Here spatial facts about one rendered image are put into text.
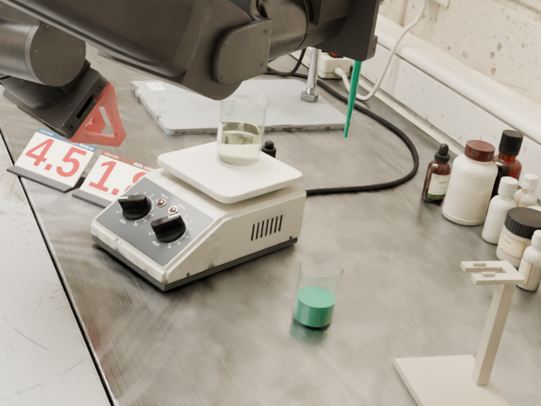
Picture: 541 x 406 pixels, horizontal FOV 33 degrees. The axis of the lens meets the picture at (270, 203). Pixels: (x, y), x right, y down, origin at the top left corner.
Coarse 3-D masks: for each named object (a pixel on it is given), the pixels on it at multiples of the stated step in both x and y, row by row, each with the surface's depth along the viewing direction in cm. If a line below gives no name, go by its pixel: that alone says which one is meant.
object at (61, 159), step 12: (36, 144) 113; (48, 144) 113; (60, 144) 112; (24, 156) 113; (36, 156) 112; (48, 156) 112; (60, 156) 112; (72, 156) 111; (84, 156) 111; (48, 168) 111; (60, 168) 111; (72, 168) 110; (72, 180) 109
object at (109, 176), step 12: (96, 168) 110; (108, 168) 109; (120, 168) 109; (132, 168) 109; (96, 180) 109; (108, 180) 108; (120, 180) 108; (132, 180) 108; (108, 192) 108; (120, 192) 107
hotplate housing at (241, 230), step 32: (192, 192) 97; (288, 192) 100; (96, 224) 97; (224, 224) 93; (256, 224) 97; (288, 224) 101; (128, 256) 94; (192, 256) 91; (224, 256) 95; (256, 256) 100; (160, 288) 91
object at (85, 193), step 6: (90, 174) 109; (84, 186) 109; (78, 192) 108; (84, 192) 108; (90, 192) 108; (96, 192) 108; (78, 198) 107; (84, 198) 107; (90, 198) 107; (96, 198) 107; (102, 198) 107; (108, 198) 107; (114, 198) 107; (96, 204) 106; (102, 204) 106; (108, 204) 106
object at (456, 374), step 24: (480, 264) 78; (504, 264) 79; (504, 288) 78; (504, 312) 80; (408, 360) 85; (432, 360) 85; (456, 360) 86; (480, 360) 82; (408, 384) 82; (432, 384) 82; (456, 384) 82; (480, 384) 83
